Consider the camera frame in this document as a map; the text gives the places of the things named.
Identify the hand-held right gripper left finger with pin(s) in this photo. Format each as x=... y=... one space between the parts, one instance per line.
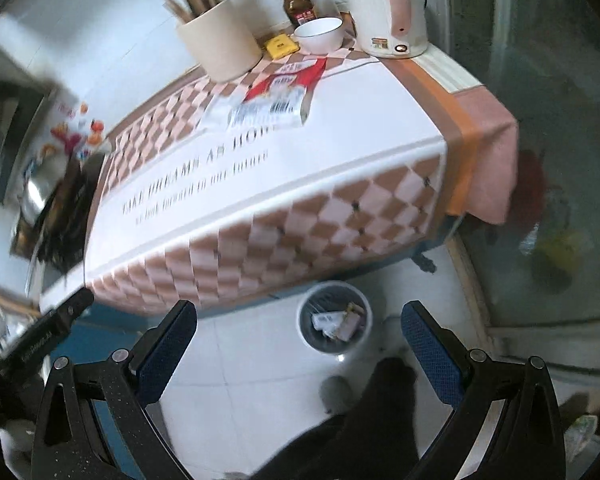
x=167 y=345

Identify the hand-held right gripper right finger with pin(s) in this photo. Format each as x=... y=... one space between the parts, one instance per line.
x=430 y=355

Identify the long pink white box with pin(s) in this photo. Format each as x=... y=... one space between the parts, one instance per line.
x=354 y=320

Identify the white round trash bin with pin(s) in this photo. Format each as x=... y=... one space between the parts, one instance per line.
x=332 y=330

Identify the white tissue packet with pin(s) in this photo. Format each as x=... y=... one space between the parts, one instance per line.
x=217 y=112

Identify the red white snack packet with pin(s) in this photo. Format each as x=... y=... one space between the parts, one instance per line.
x=270 y=109

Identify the red wipes packet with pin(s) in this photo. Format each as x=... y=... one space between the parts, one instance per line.
x=285 y=80

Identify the grey shoe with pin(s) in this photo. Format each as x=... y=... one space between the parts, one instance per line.
x=336 y=394

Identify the person's dark trouser legs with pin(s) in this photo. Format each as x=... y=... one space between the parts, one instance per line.
x=360 y=430

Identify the steel wok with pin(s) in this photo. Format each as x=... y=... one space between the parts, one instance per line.
x=40 y=195

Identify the yellow object behind glass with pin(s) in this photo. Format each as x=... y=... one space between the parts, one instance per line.
x=562 y=250

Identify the white plastic bag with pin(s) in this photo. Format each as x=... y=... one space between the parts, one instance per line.
x=582 y=442

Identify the red object behind glass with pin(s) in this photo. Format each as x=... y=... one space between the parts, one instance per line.
x=532 y=180

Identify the black range hood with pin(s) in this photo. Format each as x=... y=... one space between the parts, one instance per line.
x=10 y=120

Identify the checkered printed tablecloth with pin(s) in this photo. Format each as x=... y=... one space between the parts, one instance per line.
x=305 y=175

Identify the glass sliding door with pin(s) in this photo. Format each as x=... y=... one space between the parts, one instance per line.
x=555 y=85

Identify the cream utensil holder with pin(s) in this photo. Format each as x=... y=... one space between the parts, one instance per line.
x=220 y=42

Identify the small yellow box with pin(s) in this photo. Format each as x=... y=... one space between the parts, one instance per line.
x=281 y=46

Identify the white bowl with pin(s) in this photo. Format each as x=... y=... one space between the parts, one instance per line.
x=319 y=35

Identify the white pink electric kettle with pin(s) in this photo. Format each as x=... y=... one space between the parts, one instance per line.
x=380 y=10

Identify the small glass jar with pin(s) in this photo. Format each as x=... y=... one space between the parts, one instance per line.
x=324 y=4

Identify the colourful wall stickers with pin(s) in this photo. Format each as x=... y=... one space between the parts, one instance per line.
x=75 y=130

